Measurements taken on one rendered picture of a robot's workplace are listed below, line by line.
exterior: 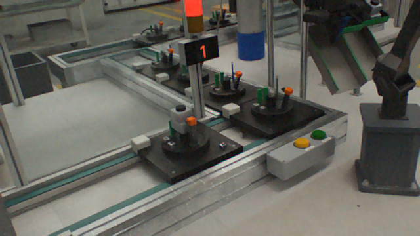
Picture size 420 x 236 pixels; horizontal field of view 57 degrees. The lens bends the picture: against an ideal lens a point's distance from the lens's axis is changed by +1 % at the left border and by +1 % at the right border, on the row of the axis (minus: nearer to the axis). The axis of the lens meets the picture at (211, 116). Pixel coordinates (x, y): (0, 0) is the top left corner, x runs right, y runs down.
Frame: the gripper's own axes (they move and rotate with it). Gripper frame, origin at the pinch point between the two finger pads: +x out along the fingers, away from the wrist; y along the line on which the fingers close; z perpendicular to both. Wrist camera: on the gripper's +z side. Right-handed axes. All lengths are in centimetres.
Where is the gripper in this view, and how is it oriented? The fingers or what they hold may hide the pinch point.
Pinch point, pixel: (333, 31)
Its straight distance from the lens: 112.2
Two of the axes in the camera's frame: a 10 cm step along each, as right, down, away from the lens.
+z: -5.8, -3.0, 7.6
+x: 0.8, 9.0, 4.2
